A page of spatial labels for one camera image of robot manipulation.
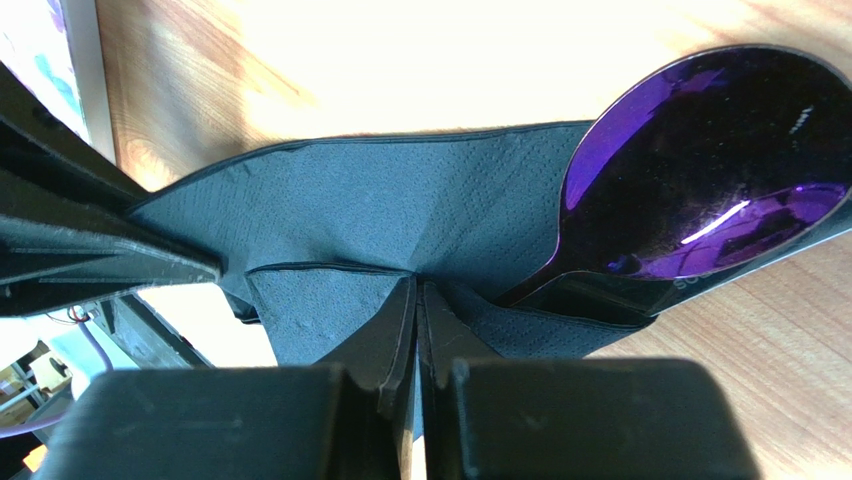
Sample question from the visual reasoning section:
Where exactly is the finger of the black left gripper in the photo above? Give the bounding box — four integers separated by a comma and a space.
1, 214, 221, 317
1, 66, 147, 227

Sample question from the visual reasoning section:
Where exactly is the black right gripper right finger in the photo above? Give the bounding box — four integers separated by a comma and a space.
416, 282, 760, 479

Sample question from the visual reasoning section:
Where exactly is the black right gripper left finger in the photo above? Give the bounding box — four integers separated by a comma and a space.
36, 277, 417, 479

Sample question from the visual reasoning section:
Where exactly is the black paper napkin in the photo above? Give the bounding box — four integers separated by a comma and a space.
129, 121, 851, 364

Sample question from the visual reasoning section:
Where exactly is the purple metallic spoon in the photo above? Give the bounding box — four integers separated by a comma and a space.
496, 44, 851, 307

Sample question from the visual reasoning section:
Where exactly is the floral tray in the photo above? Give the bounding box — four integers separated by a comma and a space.
1, 0, 117, 164

